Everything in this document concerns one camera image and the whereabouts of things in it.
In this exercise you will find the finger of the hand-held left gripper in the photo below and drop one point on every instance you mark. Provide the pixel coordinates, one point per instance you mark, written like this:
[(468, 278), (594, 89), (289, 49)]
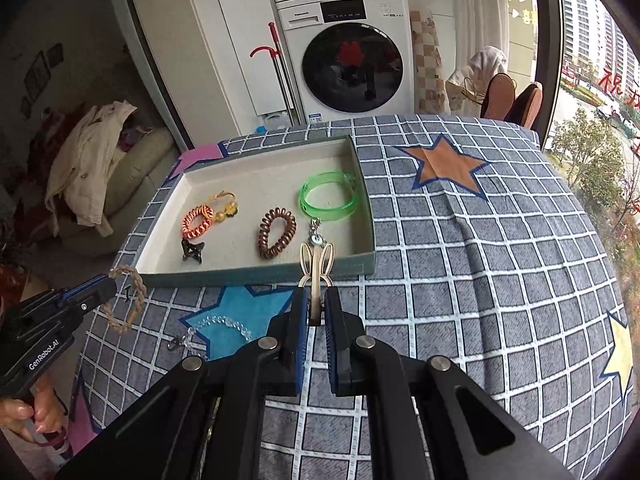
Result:
[(75, 291), (100, 294)]

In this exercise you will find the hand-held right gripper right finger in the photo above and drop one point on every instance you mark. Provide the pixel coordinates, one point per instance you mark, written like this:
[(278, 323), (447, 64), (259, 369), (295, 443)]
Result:
[(334, 350)]

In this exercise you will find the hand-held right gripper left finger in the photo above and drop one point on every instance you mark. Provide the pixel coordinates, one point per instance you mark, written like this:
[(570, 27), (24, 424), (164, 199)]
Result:
[(300, 345)]

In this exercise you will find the beige rabbit hair clip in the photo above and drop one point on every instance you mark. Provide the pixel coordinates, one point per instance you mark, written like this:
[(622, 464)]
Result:
[(316, 305)]

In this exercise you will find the black hair claw clip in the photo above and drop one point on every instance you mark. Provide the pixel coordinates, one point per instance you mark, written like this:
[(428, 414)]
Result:
[(192, 252)]

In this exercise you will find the silver charm pendant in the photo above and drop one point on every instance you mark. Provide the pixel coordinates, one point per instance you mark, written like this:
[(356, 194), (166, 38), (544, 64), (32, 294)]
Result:
[(315, 240)]

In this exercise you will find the green plastic bangle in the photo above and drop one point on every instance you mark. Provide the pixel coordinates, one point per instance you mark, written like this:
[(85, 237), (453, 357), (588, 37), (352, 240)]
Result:
[(305, 201)]

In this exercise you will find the grey-green shallow box tray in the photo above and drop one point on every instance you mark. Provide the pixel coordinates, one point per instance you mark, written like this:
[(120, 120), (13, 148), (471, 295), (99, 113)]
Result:
[(250, 180)]

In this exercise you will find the person's left hand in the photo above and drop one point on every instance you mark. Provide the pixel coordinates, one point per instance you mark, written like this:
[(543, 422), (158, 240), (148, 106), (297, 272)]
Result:
[(45, 412)]

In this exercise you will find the cream clothes pile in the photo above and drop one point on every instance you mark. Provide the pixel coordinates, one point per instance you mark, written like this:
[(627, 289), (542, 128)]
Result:
[(90, 160)]

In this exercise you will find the pale green sofa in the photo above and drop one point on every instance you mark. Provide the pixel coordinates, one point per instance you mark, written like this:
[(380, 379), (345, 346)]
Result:
[(145, 160)]

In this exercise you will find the dark red cloth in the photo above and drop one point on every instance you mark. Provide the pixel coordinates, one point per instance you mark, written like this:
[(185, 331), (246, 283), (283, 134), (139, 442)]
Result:
[(55, 127)]

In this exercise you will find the white plastic bottle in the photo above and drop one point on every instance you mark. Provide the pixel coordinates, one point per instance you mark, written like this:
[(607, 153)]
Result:
[(277, 121)]

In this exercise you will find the white tall cabinet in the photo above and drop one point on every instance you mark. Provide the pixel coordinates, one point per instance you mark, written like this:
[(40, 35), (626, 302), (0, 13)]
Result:
[(235, 60)]

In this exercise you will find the white washing machine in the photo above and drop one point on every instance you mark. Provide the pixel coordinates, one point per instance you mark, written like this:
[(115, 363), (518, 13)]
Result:
[(360, 65)]

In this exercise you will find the brown slipper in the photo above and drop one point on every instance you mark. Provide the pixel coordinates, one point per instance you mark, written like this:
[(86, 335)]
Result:
[(525, 105), (499, 95)]

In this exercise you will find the beige checked panel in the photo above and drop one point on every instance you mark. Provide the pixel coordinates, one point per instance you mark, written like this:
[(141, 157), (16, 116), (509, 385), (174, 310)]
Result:
[(427, 60)]

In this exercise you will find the white cloth bag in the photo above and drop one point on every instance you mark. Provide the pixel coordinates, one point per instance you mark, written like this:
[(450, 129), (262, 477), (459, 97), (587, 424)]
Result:
[(487, 60)]

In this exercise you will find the large wall picture frame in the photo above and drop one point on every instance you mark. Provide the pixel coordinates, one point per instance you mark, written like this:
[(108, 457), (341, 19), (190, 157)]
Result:
[(37, 72)]

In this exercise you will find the small wall picture frame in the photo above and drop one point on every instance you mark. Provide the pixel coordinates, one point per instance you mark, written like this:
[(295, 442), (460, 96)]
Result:
[(55, 54)]

